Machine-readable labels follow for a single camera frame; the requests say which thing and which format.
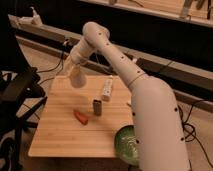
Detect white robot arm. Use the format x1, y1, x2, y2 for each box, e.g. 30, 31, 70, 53
65, 22, 190, 171

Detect dark grey eraser block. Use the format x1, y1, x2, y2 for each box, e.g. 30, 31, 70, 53
93, 99, 102, 116

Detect green ceramic bowl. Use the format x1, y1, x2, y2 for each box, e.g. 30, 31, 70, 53
114, 125, 139, 166

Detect white tube bottle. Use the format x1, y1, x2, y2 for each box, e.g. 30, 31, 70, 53
101, 76, 113, 101

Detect black chair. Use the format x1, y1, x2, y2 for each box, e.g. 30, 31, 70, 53
0, 68, 47, 171

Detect orange carrot toy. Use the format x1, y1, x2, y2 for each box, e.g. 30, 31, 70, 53
74, 110, 88, 125

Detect wooden table board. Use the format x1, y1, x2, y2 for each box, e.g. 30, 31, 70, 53
29, 76, 132, 158

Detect white spray bottle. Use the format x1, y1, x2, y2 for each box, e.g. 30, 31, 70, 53
31, 6, 43, 26

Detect grey metal rail beam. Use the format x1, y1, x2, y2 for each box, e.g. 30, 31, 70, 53
9, 15, 213, 91

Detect black floor cables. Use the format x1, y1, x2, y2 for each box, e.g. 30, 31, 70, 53
178, 99, 213, 171

